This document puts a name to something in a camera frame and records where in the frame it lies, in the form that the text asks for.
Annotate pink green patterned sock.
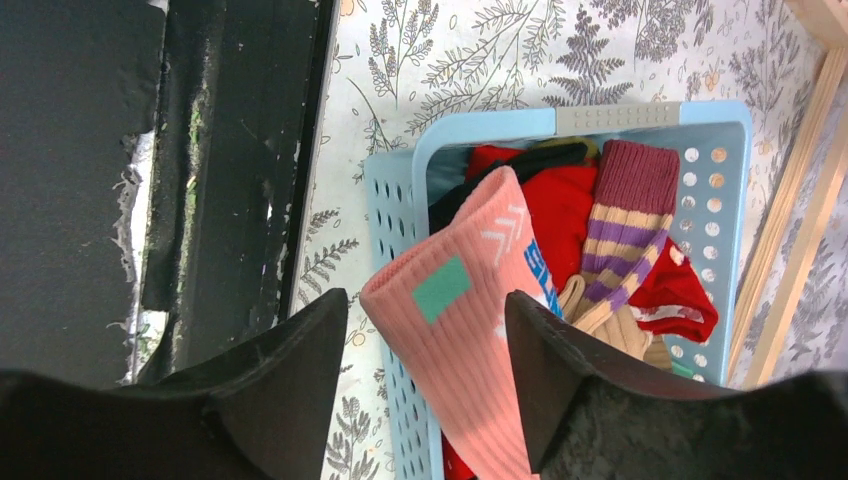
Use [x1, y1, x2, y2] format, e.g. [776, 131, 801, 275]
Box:
[360, 167, 557, 479]

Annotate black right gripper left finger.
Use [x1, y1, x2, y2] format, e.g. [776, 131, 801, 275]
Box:
[1, 288, 348, 479]

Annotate red sock in basket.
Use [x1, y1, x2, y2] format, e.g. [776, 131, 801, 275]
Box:
[465, 143, 598, 293]

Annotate maroon purple striped sock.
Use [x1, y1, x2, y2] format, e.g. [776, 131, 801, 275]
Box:
[579, 140, 680, 314]

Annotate tan beige sock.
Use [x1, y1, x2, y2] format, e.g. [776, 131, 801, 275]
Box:
[558, 274, 672, 372]

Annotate red snowflake sock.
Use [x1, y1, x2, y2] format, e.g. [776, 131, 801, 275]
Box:
[629, 238, 719, 343]

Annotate blue plastic sock basket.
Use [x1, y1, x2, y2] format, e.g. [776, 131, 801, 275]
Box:
[362, 100, 755, 480]

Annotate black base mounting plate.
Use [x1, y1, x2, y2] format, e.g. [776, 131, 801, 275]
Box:
[1, 1, 338, 388]

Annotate wooden clothes rack frame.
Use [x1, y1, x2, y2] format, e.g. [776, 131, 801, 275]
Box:
[727, 1, 847, 390]

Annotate floral table mat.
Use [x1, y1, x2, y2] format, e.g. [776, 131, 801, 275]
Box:
[291, 1, 847, 479]

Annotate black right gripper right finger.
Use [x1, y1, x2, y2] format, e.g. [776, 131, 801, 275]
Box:
[505, 291, 847, 479]

